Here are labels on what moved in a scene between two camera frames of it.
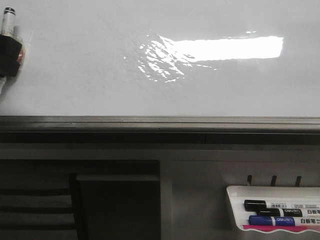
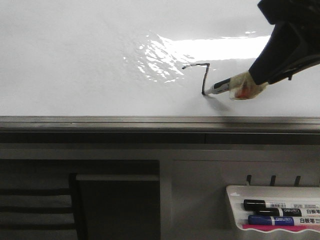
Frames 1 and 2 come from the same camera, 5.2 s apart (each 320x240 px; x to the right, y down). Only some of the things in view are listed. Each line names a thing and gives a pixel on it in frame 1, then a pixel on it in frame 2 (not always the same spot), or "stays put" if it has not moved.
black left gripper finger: x=8 y=68 to x=313 y=60
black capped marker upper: x=252 y=205 stays put
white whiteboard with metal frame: x=164 y=72 stays put
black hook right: x=297 y=183 stays put
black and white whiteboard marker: x=8 y=28 to x=241 y=86
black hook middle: x=273 y=180 stays put
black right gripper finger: x=10 y=48 to x=277 y=52
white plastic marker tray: x=298 y=194 stays put
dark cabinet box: x=118 y=206 stays put
